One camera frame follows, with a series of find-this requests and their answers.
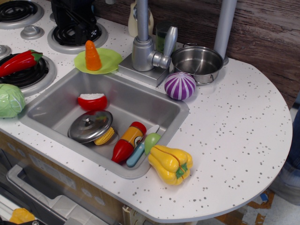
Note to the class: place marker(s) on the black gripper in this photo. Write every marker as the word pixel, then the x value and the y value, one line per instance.
pixel 77 12

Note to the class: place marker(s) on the orange toy carrot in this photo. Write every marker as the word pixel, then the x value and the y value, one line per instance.
pixel 92 58

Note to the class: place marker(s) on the light green plate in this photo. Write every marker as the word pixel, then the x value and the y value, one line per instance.
pixel 109 58

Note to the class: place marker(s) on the back right stove burner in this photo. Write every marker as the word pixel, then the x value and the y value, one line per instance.
pixel 103 35

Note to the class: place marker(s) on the stove burner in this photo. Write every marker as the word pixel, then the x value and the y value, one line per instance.
pixel 34 79
pixel 17 14
pixel 103 35

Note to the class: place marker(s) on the silver stove knob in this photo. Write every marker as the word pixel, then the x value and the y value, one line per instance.
pixel 4 51
pixel 31 32

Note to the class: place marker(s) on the cream toy bottle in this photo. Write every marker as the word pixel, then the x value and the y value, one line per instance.
pixel 132 21

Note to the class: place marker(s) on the red toy chili pepper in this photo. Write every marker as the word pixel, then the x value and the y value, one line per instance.
pixel 20 62

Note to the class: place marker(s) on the back left stove burner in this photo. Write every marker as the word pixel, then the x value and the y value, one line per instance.
pixel 17 14

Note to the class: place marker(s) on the front stove burner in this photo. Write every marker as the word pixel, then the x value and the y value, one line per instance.
pixel 34 79

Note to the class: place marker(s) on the silver stove knob left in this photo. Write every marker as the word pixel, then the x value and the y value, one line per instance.
pixel 4 51

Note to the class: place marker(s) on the red bowl with rice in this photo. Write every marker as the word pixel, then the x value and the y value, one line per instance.
pixel 92 102

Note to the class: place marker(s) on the silver toy faucet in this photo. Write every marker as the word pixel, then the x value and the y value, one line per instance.
pixel 145 63

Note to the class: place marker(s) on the green spice jar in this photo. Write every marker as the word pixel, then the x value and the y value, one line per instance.
pixel 161 31

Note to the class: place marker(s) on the green toy cabbage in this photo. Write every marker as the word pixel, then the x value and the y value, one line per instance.
pixel 12 101

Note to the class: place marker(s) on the silver sink basin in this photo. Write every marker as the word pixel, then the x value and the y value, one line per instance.
pixel 53 112

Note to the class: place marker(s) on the steel pot lid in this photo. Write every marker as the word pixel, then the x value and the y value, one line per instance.
pixel 90 126

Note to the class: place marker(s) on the yellow toy corn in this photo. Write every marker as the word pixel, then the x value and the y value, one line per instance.
pixel 105 137

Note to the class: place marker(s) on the purple striped toy onion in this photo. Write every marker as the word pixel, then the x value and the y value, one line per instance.
pixel 180 85

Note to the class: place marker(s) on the red yellow ketchup bottle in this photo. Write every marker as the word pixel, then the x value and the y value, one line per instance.
pixel 126 145

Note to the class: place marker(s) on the stainless steel pot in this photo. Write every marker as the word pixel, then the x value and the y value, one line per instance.
pixel 200 62

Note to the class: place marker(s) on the green toy fruit half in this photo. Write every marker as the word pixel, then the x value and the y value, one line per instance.
pixel 150 141

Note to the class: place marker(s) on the grey support pole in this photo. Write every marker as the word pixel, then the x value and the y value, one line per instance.
pixel 224 28

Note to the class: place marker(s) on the yellow toy bell pepper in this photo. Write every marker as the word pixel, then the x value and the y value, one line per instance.
pixel 172 165

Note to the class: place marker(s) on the yellow object bottom left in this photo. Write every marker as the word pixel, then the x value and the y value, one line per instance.
pixel 21 215

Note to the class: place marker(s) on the blue handled toy knife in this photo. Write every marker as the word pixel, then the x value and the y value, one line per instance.
pixel 139 150

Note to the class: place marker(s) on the oven door handle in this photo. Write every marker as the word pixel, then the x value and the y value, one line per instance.
pixel 49 205

